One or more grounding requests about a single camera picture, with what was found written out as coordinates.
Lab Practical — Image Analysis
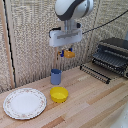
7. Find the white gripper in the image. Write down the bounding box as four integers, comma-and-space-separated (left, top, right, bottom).
48, 27, 83, 58

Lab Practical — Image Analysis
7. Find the orange bread loaf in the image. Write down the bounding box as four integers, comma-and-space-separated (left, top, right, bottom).
63, 49, 76, 59

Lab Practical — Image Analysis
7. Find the blue plastic cup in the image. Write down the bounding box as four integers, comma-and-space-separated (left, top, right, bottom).
50, 68, 63, 86

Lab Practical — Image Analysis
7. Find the yellow plastic bowl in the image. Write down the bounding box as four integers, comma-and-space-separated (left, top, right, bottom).
49, 86, 70, 104

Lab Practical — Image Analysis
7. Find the black toaster oven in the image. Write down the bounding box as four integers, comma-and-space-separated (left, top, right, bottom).
91, 36, 128, 80

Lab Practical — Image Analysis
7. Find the white floral rimmed plate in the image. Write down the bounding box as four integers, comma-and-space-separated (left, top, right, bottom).
2, 87, 48, 121

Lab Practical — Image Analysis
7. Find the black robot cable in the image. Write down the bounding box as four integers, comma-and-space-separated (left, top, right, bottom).
81, 9, 128, 35

